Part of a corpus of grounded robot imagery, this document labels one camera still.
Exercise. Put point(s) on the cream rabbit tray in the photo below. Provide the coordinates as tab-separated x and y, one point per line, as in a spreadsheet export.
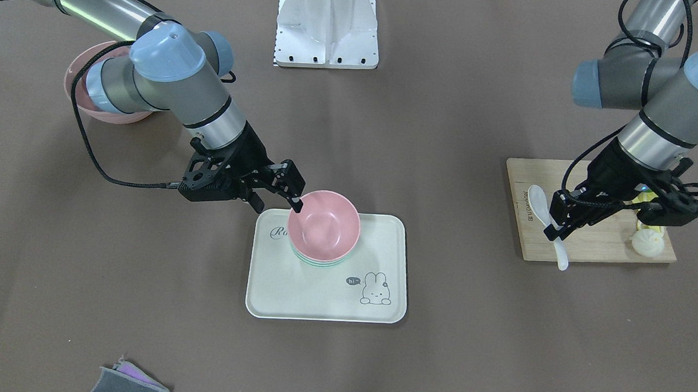
370	285

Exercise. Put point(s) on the grey purple folded cloth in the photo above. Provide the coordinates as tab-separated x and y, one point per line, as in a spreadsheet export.
125	376

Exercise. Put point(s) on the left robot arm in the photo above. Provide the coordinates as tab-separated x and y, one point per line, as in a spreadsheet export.
647	67

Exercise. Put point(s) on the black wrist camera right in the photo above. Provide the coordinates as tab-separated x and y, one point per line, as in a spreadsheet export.
208	177

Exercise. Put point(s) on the pink bowl with ice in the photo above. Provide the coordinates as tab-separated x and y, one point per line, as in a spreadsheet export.
84	102

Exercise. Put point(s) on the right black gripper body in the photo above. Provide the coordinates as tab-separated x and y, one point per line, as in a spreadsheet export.
250	154

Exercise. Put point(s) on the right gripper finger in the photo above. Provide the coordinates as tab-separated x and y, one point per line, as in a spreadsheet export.
256	202
292	189

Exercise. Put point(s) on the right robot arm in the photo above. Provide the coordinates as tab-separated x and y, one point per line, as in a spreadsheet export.
156	64

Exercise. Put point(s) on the white ceramic spoon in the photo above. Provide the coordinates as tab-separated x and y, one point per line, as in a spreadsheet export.
539	206

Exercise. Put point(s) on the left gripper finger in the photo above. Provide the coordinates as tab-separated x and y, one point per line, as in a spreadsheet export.
559	230

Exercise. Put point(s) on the mint green bowl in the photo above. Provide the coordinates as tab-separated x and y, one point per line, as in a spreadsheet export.
320	263

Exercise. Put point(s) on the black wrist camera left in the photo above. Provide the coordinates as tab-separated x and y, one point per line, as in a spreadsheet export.
676	203

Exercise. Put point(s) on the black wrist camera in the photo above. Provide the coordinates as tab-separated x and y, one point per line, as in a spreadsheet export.
676	203
208	177

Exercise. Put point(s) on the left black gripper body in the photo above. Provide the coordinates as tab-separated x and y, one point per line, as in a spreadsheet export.
610	172

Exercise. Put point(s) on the wooden cutting board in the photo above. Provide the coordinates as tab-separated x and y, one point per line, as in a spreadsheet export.
606	242

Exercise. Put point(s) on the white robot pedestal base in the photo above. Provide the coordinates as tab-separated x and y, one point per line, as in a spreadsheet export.
336	34

